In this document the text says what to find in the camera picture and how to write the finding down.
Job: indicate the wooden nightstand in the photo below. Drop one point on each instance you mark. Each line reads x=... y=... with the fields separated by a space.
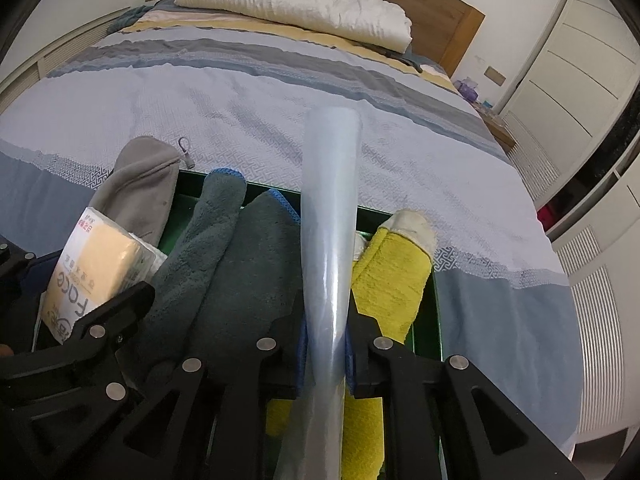
x=500 y=132

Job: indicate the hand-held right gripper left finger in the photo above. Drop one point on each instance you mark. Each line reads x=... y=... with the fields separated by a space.
x=301 y=360

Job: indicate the white wardrobe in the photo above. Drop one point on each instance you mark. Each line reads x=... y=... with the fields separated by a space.
x=590 y=85

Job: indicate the green tray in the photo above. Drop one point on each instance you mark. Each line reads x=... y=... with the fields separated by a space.
x=425 y=330

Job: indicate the striped bed cover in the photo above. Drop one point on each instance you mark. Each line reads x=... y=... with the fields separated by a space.
x=240 y=100

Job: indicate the white slatted cabinet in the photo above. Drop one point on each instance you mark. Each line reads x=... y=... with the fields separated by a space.
x=50 y=50

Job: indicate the red cloth item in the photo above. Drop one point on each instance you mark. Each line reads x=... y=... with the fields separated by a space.
x=550 y=210

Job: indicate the purple small container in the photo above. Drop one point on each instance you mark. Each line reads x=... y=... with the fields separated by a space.
x=470 y=87

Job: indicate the tissue pack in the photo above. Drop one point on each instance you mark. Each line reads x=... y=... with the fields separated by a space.
x=95 y=265

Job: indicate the wooden headboard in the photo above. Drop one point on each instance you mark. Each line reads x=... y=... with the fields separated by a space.
x=440 y=25

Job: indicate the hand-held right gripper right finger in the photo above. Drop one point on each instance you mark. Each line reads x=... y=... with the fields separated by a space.
x=351 y=365

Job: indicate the teal towel with blue trim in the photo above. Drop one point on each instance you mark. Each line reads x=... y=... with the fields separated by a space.
x=225 y=270

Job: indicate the yellow sock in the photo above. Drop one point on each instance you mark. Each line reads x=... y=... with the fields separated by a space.
x=395 y=280
x=362 y=435

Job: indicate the grey fabric pouch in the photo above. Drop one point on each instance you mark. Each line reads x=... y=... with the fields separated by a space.
x=140 y=185

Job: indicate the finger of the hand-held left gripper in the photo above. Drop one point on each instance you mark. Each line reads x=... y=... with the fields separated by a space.
x=20 y=280
x=75 y=355

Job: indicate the white pillow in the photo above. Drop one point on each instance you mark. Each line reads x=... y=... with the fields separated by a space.
x=300 y=5

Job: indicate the clear plastic bag roll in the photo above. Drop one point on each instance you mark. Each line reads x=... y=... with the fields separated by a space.
x=330 y=240

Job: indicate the blue-grey bundled cloth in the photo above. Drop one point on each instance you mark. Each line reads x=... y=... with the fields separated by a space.
x=127 y=16

